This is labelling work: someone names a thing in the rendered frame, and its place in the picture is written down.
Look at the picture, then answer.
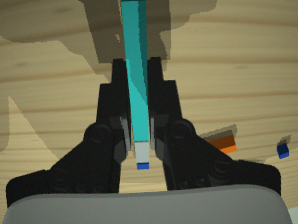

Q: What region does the grey rod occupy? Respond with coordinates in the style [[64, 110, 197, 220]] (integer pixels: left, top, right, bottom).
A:
[[134, 141, 149, 163]]

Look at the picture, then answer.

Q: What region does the orange rod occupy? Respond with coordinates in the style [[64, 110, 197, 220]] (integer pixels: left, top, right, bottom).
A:
[[208, 135, 237, 154]]

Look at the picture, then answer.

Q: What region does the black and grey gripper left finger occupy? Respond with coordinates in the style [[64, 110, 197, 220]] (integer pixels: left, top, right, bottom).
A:
[[6, 59, 131, 209]]

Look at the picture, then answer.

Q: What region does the small dark blue block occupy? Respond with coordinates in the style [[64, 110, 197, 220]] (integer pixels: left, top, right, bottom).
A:
[[137, 162, 149, 170]]

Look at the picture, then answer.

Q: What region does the turquoise rod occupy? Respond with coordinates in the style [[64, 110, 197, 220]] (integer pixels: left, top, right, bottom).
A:
[[121, 0, 149, 141]]

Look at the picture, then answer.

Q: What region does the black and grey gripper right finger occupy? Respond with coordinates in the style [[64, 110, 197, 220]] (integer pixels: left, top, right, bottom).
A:
[[147, 57, 281, 196]]

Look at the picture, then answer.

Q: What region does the small blue cube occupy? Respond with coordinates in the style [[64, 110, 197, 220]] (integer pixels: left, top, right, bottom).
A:
[[277, 143, 289, 159]]

